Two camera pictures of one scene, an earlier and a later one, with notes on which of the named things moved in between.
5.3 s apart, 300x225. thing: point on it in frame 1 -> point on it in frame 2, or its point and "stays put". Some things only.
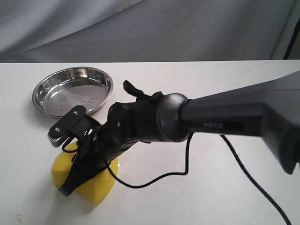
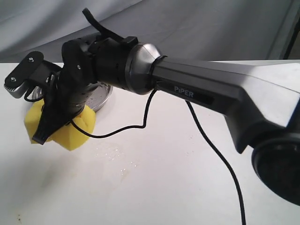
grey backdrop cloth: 114,31 stays put
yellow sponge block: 96,190 -> 71,137
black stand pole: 296,33 stays put
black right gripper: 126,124 -> 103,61
